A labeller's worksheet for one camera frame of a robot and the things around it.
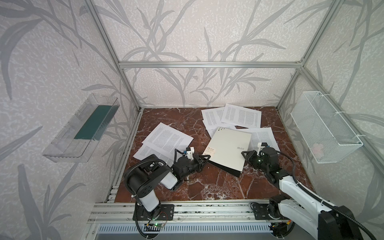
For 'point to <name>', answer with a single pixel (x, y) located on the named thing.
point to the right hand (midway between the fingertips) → (241, 148)
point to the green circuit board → (153, 227)
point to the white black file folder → (224, 151)
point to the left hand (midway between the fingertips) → (213, 154)
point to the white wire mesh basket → (328, 135)
